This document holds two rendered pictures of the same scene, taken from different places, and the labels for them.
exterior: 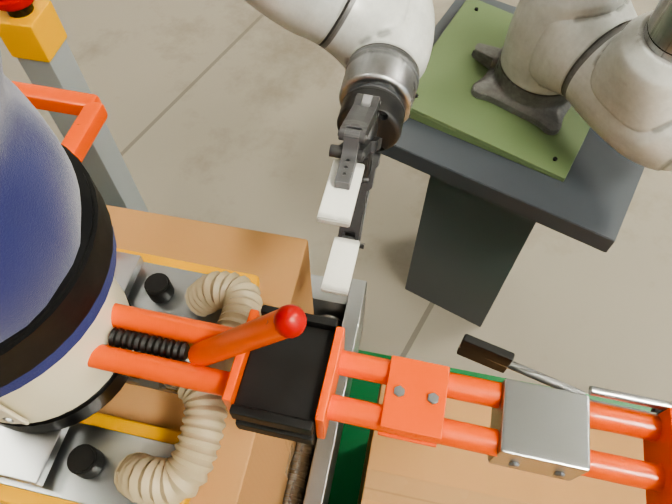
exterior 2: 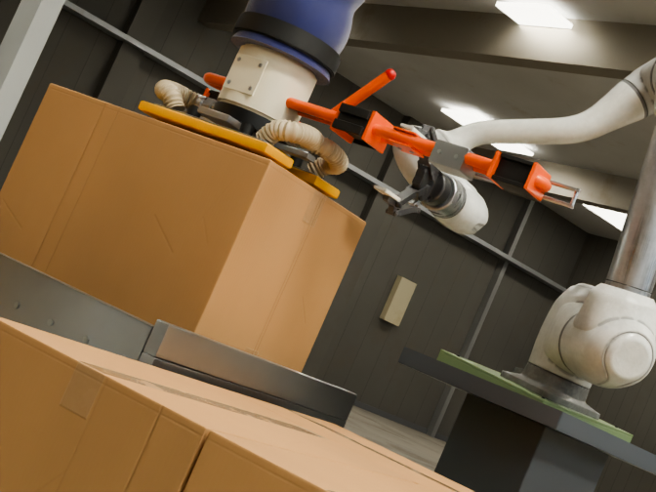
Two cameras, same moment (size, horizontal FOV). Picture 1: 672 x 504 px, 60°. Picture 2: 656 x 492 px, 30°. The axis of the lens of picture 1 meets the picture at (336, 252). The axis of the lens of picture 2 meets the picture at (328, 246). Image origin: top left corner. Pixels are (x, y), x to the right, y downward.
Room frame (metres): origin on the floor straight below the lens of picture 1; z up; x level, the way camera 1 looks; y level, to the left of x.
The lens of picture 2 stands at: (-2.00, -0.81, 0.69)
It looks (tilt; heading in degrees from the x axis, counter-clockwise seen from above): 4 degrees up; 21
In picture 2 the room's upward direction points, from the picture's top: 24 degrees clockwise
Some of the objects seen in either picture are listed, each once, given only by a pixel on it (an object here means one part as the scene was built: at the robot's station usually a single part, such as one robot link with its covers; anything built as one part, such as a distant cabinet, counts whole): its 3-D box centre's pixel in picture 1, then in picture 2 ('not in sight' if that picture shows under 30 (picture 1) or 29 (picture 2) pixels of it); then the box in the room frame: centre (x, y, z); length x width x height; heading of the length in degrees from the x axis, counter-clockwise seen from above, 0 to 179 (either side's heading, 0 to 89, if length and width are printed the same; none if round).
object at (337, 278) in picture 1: (340, 265); (387, 193); (0.32, -0.01, 1.01); 0.07 x 0.03 x 0.01; 167
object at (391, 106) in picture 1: (366, 136); (428, 184); (0.45, -0.03, 1.08); 0.09 x 0.07 x 0.08; 167
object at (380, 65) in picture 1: (378, 91); (441, 194); (0.52, -0.05, 1.08); 0.09 x 0.06 x 0.09; 77
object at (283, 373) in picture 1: (287, 373); (361, 127); (0.17, 0.04, 1.09); 0.10 x 0.08 x 0.06; 168
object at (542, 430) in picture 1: (537, 429); (454, 159); (0.12, -0.17, 1.09); 0.07 x 0.07 x 0.04; 78
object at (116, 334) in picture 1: (149, 344); not in sight; (0.19, 0.17, 1.09); 0.07 x 0.02 x 0.02; 78
